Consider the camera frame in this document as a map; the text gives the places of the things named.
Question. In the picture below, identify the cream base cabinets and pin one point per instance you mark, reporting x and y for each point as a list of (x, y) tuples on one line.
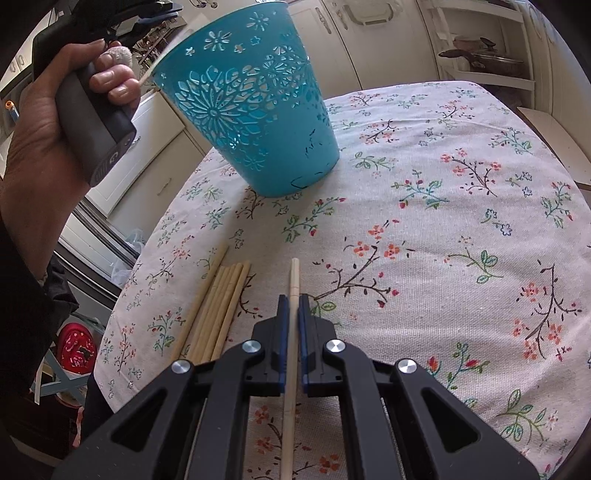
[(360, 50)]

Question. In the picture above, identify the lidded metal pot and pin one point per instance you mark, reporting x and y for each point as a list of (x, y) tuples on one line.
[(498, 62)]

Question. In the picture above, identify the white low bench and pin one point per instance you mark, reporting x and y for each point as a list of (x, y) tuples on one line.
[(558, 138)]

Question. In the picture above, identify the white trolley shelf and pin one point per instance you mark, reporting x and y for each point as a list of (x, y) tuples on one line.
[(512, 27)]

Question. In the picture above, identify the wooden chopstick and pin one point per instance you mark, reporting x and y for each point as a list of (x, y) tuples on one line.
[(224, 314), (207, 314), (208, 286), (232, 314), (216, 314), (293, 281)]

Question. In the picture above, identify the cream drawer unit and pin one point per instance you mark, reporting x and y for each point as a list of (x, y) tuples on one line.
[(161, 157)]

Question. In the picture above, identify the person's left hand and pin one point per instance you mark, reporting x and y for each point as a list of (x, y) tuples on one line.
[(37, 134)]

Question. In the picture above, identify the blue folding stool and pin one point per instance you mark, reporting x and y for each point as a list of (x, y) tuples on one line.
[(62, 383)]

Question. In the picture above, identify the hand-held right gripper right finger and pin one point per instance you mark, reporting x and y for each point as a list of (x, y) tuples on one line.
[(304, 341)]

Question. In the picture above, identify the red round object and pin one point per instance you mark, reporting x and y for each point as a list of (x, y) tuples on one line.
[(76, 346)]

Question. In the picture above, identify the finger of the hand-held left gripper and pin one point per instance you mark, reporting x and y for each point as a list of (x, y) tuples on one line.
[(157, 15), (171, 4)]

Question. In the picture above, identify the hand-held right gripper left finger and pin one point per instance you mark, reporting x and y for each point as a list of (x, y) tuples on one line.
[(281, 341)]

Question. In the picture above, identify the person's left forearm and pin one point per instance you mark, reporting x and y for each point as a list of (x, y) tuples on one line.
[(23, 300)]

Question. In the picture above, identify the floral tablecloth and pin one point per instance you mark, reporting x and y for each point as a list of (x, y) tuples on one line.
[(415, 230)]

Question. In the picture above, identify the teal plastic cup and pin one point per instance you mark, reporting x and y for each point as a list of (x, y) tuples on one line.
[(258, 115)]

